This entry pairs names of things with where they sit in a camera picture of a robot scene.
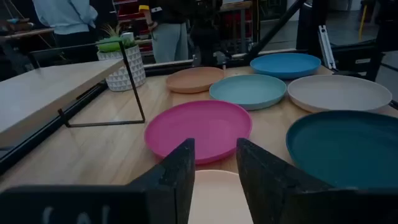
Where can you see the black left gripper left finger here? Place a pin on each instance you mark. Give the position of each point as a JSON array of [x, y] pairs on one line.
[[161, 193]]

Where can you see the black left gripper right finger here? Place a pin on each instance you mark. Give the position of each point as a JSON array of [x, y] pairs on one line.
[[280, 199]]

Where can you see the pale peach plate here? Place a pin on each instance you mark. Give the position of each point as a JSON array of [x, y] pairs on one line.
[[217, 199]]

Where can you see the pink plate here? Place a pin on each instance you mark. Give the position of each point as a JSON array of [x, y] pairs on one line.
[[199, 127]]

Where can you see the dark teal plate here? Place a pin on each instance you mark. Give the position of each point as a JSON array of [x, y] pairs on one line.
[[348, 146]]

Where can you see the light teal plate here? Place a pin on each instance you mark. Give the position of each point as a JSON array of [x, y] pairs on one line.
[[247, 90]]

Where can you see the orange plate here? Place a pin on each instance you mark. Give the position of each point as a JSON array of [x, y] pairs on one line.
[[194, 79]]

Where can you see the pale grey plate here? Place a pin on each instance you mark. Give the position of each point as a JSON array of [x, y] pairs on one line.
[[339, 91]]

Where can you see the blue plate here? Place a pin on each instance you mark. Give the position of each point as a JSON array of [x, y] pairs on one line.
[[284, 63]]

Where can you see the white patterned plant pot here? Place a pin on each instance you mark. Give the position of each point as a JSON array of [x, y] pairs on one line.
[[124, 74]]

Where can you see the person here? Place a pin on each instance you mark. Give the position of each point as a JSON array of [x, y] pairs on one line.
[[68, 18], [169, 40]]

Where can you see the green succulent plant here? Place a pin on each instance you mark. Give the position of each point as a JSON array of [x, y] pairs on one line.
[[109, 45]]

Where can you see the red tool cabinet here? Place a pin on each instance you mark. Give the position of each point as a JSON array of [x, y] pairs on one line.
[[130, 12]]

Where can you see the wooden work table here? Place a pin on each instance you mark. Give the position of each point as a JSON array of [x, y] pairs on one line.
[[28, 32]]

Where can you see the black metal table frame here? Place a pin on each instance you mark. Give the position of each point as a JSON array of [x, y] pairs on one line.
[[31, 140]]

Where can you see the white aluminium bracket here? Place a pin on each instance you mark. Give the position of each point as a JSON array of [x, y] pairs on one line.
[[326, 46]]

